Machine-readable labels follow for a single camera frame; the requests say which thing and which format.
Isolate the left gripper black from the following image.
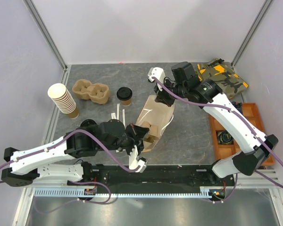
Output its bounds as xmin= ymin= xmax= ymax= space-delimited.
xmin=99 ymin=124 xmax=150 ymax=159

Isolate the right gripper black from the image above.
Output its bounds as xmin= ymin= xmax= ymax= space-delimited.
xmin=153 ymin=77 xmax=187 ymax=107

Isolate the single brown pulp cup carrier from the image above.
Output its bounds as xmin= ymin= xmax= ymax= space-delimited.
xmin=141 ymin=121 xmax=159 ymax=143

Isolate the brown paper bag with handles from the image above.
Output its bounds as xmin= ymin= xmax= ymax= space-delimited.
xmin=136 ymin=95 xmax=175 ymax=152

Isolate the brown paper coffee cup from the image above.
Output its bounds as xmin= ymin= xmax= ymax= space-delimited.
xmin=120 ymin=98 xmax=132 ymax=106

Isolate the black plastic cup lid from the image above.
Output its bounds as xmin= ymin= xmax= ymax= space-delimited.
xmin=117 ymin=87 xmax=133 ymax=101

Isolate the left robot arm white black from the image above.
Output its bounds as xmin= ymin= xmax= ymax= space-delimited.
xmin=1 ymin=119 xmax=149 ymax=187

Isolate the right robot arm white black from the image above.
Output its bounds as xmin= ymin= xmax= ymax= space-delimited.
xmin=148 ymin=62 xmax=278 ymax=186

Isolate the stack of black lids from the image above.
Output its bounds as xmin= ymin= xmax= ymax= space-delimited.
xmin=80 ymin=119 xmax=97 ymax=127

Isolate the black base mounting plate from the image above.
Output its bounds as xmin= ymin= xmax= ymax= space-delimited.
xmin=79 ymin=163 xmax=234 ymax=193

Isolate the camouflage folded cloth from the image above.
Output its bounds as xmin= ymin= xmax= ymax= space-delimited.
xmin=196 ymin=58 xmax=249 ymax=99

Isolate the blue yellow rolled item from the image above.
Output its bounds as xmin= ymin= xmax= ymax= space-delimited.
xmin=216 ymin=130 xmax=233 ymax=145

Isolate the black rolled item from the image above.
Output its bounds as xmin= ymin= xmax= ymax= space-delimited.
xmin=232 ymin=101 xmax=242 ymax=113

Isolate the orange wooden compartment tray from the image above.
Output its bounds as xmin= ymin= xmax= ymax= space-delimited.
xmin=208 ymin=102 xmax=275 ymax=165

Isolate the stack of paper cups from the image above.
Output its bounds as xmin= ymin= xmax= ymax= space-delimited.
xmin=48 ymin=83 xmax=79 ymax=119

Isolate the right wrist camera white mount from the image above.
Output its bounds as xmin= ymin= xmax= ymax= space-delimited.
xmin=148 ymin=67 xmax=166 ymax=84

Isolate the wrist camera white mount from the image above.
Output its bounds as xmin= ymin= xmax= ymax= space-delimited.
xmin=128 ymin=145 xmax=148 ymax=173
xmin=148 ymin=67 xmax=166 ymax=84

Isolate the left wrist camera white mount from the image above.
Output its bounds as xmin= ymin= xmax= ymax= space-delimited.
xmin=128 ymin=145 xmax=148 ymax=173

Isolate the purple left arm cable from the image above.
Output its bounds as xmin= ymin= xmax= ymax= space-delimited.
xmin=0 ymin=129 xmax=142 ymax=214

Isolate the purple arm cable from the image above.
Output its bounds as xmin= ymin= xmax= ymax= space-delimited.
xmin=153 ymin=76 xmax=283 ymax=204
xmin=0 ymin=129 xmax=142 ymax=214

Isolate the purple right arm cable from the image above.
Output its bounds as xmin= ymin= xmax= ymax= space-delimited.
xmin=153 ymin=76 xmax=283 ymax=204

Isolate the grey slotted cable duct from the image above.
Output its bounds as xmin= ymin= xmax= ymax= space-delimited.
xmin=34 ymin=187 xmax=225 ymax=198

